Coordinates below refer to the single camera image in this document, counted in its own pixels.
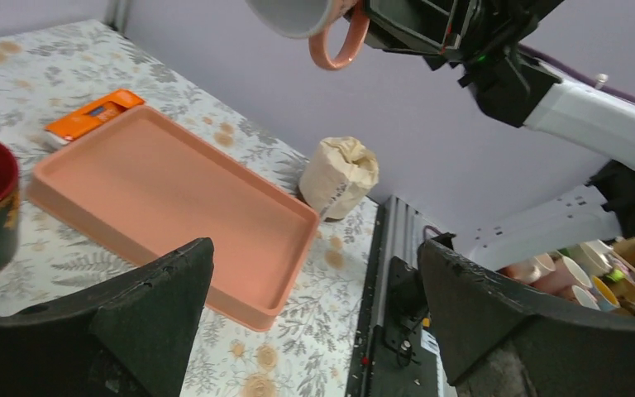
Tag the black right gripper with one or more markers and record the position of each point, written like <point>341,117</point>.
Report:
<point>454,32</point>

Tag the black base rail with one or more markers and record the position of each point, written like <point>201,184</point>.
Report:
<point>392,355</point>

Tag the stacked cups in background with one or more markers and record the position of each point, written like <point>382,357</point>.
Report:
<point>557,275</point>

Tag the salmon pink plastic tray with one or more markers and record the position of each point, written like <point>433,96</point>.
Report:
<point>141,186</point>

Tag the small brown pink cup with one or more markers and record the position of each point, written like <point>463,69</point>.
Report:
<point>311,20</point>

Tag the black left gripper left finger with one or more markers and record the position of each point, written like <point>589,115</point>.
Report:
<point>131,335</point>

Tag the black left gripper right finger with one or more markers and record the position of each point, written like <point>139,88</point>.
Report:
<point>501,338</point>

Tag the orange box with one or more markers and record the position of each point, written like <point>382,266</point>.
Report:
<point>78,123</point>

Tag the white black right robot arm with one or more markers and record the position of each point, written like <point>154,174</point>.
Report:
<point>522,87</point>

